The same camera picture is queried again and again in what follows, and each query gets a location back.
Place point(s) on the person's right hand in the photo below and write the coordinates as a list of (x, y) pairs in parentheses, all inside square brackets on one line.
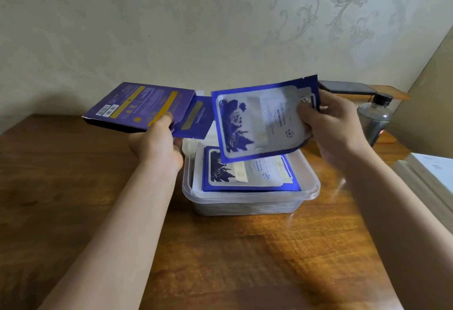
[(339, 133)]

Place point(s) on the person's left hand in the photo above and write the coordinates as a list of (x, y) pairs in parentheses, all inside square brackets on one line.
[(159, 147)]

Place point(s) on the white sachet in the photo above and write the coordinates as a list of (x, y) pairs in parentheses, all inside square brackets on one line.
[(198, 179)]

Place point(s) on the purple box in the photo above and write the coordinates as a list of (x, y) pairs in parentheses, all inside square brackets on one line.
[(134, 103)]

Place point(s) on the stack of white boxes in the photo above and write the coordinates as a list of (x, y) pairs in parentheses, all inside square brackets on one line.
[(414, 184)]

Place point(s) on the clear plastic container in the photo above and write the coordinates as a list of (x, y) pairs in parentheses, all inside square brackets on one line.
[(247, 207)]

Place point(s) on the person's right forearm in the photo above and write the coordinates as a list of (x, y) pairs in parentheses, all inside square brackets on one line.
[(403, 228)]

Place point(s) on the person's left forearm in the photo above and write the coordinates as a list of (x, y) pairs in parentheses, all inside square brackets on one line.
[(113, 235)]

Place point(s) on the clear bottle with black cap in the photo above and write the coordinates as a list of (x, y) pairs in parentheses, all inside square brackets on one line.
[(371, 119)]

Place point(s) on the black smartphone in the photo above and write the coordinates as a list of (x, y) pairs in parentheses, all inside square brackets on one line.
[(347, 87)]

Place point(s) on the small wooden desk shelf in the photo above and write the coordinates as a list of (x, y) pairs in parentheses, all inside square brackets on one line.
[(396, 93)]

